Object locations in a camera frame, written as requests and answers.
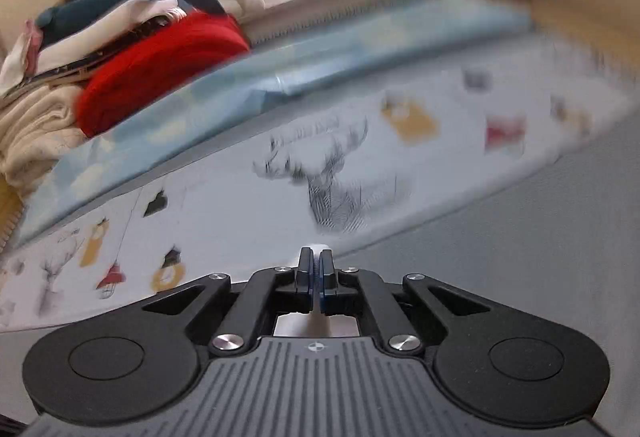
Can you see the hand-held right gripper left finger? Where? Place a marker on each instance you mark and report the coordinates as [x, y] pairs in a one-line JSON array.
[[306, 277]]

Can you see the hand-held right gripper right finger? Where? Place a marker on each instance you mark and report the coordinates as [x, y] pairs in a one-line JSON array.
[[327, 277]]

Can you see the white garment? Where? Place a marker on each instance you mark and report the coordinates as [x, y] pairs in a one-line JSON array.
[[315, 246]]

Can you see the light blue patterned sheet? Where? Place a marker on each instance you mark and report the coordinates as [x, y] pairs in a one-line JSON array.
[[250, 82]]

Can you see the red folded quilt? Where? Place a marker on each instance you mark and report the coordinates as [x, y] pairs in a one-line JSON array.
[[160, 62]]

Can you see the window sill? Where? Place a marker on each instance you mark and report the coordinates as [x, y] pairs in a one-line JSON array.
[[300, 12]]

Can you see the cream folded blanket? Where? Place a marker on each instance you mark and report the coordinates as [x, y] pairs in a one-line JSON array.
[[35, 132]]

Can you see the white and black folded bedding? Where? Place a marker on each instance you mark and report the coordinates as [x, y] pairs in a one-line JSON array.
[[75, 62]]

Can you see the dark teal shark plush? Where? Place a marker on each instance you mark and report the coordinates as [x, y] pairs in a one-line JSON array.
[[100, 2]]

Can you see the white cloth with pink trim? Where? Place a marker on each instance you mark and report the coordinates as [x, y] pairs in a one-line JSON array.
[[25, 52]]

